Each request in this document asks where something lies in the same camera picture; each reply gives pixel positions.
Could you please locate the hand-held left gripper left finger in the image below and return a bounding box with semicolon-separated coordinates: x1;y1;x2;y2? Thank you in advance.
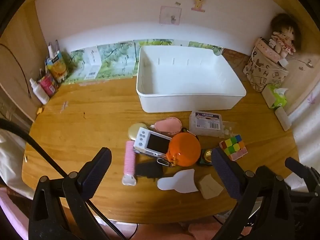
29;147;112;240

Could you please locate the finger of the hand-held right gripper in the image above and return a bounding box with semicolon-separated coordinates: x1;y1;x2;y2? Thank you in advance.
285;157;317;193

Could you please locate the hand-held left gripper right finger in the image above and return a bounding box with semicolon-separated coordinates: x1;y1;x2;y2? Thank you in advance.
212;147;296;240

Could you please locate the small green and black gadget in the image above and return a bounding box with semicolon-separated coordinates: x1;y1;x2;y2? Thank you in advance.
199;149;214;167

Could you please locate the colourful puzzle cube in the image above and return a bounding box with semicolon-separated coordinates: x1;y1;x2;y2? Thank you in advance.
219;134;248;161

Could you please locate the orange round tape measure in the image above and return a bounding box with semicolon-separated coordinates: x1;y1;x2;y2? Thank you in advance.
156;132;202;167

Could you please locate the black car key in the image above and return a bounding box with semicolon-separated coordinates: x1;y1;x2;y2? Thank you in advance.
136;161;164;179

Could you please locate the white paper card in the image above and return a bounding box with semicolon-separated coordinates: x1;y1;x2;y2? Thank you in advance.
157;169;199;194

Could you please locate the gold round compact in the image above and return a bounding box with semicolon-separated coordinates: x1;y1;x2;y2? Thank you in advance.
128;123;148;140

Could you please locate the clear plastic box with label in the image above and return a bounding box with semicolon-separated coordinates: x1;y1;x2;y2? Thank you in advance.
189;110;225;137

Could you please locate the white digital camera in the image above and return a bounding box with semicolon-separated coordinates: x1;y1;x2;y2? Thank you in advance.
133;127;173;158

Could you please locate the pink stitched pouch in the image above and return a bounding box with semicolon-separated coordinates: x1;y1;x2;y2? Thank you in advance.
153;117;182;138

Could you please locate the white plastic storage bin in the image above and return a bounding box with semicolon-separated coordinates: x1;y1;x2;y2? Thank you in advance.
136;45;247;113

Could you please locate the small clear plastic bag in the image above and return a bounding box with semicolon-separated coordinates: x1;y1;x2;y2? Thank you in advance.
223;121;237;139

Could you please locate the green tissue packet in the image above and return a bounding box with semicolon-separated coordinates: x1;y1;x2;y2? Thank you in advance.
261;84;288;109

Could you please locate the white cloth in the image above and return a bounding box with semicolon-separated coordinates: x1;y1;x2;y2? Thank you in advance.
0;127;35;200

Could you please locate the white spray bottle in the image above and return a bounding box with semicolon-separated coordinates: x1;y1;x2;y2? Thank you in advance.
29;78;50;105

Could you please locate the printed beige fabric bag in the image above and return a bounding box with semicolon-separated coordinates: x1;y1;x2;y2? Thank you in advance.
244;37;289;93

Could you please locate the green leaf-print paper mat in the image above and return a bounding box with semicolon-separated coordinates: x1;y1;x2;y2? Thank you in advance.
61;39;224;85

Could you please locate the brown-haired doll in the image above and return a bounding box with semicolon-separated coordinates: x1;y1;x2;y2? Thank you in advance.
269;13;301;58

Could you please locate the pale pink drawing sticker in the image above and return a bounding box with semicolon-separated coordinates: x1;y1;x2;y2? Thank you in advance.
160;6;182;26

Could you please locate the black cable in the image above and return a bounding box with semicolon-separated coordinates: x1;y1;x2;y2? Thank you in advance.
0;119;125;240

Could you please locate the thin brown cord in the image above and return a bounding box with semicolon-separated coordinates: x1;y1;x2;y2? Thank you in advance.
0;44;32;98

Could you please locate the yellow figure wall sticker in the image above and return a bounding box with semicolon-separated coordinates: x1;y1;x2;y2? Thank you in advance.
191;0;206;12

